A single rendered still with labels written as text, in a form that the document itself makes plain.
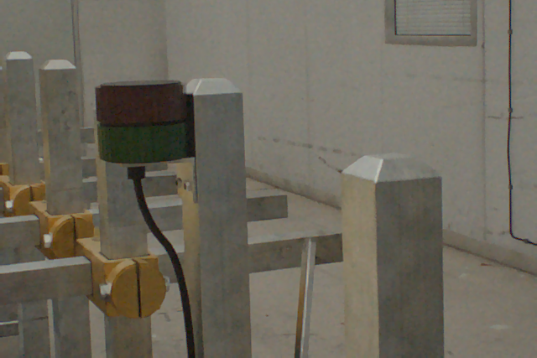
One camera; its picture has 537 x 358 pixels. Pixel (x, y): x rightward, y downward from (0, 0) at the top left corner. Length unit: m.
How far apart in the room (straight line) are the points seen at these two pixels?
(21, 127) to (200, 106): 0.75
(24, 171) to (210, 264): 0.75
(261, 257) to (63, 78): 0.31
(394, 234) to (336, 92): 6.10
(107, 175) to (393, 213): 0.50
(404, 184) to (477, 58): 4.76
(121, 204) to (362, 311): 0.49
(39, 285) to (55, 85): 0.27
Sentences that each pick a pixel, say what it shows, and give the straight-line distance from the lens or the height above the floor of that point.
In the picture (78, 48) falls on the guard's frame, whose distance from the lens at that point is 3.03.
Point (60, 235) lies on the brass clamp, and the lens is 1.19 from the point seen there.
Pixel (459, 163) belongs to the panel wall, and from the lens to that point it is 5.43.
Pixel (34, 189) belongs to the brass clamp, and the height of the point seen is 0.97.
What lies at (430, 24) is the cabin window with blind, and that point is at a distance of 5.67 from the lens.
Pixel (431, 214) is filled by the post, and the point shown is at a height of 1.09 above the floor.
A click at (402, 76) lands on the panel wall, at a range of 5.87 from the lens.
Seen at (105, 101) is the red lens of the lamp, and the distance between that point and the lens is 0.70.
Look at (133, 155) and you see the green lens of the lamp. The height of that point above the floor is 1.09.
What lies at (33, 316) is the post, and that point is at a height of 0.79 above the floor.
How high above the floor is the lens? 1.18
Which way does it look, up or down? 7 degrees down
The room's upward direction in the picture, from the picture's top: 2 degrees counter-clockwise
